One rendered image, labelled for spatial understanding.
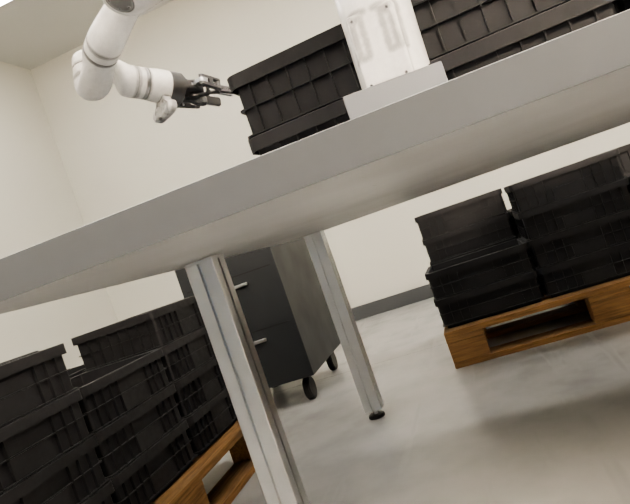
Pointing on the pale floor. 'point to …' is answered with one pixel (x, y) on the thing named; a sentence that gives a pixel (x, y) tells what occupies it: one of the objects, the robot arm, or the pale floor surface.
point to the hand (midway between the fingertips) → (220, 96)
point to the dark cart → (282, 312)
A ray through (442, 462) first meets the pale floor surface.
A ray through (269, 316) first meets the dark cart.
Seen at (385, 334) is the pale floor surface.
